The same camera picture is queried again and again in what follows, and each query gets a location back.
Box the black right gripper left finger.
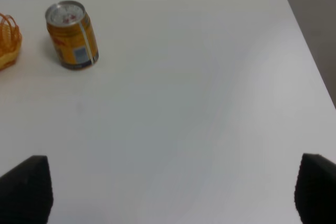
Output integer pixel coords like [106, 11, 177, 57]
[1, 155, 54, 223]

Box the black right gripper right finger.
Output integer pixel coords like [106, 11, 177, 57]
[294, 153, 335, 224]

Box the orange woven basket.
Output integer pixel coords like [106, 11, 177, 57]
[1, 14, 22, 71]

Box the gold energy drink can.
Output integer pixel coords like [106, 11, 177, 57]
[45, 1, 99, 70]

